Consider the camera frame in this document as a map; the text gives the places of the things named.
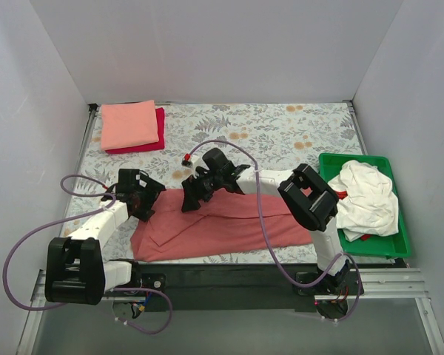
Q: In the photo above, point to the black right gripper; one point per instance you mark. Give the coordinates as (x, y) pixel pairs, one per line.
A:
(192, 194)

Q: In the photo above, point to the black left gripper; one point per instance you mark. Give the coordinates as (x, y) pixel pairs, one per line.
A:
(148, 203)

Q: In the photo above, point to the dusty rose t shirt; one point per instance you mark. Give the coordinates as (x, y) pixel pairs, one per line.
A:
(228, 223)

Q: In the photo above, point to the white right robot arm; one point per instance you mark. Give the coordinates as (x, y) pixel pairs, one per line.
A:
(311, 201)

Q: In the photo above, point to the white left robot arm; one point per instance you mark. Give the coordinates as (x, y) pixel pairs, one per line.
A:
(75, 270)

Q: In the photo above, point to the folded crimson red t shirt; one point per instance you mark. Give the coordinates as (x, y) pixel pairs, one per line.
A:
(146, 146)

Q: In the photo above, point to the floral patterned table mat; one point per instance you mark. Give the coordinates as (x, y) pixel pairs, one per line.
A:
(277, 136)

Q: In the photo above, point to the folded salmon pink t shirt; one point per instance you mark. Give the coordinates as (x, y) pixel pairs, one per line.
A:
(127, 124)

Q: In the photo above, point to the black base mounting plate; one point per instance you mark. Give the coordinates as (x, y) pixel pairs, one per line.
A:
(231, 287)

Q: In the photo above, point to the white t shirt red print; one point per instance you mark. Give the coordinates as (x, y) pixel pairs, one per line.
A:
(367, 204)

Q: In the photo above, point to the green plastic tray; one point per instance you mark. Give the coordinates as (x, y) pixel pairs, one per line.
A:
(394, 246)

